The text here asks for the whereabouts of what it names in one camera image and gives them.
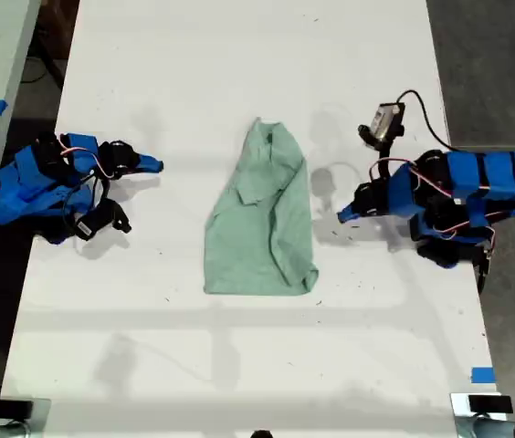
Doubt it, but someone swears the black camera box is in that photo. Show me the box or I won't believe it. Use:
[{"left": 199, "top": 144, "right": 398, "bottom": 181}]
[
  {"left": 73, "top": 212, "right": 106, "bottom": 242},
  {"left": 356, "top": 102, "right": 407, "bottom": 148}
]

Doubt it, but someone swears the pale green T-shirt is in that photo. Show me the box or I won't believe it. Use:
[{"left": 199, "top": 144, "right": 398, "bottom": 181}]
[{"left": 202, "top": 117, "right": 321, "bottom": 297}]

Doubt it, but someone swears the short blue tape strip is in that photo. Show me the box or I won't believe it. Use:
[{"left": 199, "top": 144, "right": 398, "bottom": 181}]
[{"left": 470, "top": 366, "right": 498, "bottom": 385}]

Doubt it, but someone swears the black camera stalk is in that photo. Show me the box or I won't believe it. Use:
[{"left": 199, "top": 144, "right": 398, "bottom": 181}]
[
  {"left": 97, "top": 198, "right": 133, "bottom": 234},
  {"left": 369, "top": 140, "right": 395, "bottom": 183}
]

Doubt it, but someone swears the black camera cable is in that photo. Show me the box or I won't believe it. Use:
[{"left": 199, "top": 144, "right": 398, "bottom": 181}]
[
  {"left": 61, "top": 175, "right": 113, "bottom": 238},
  {"left": 395, "top": 89, "right": 456, "bottom": 152}
]

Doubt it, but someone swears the metal table clamp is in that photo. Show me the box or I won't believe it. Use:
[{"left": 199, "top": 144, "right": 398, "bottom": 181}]
[
  {"left": 0, "top": 396, "right": 53, "bottom": 425},
  {"left": 448, "top": 391, "right": 515, "bottom": 419}
]

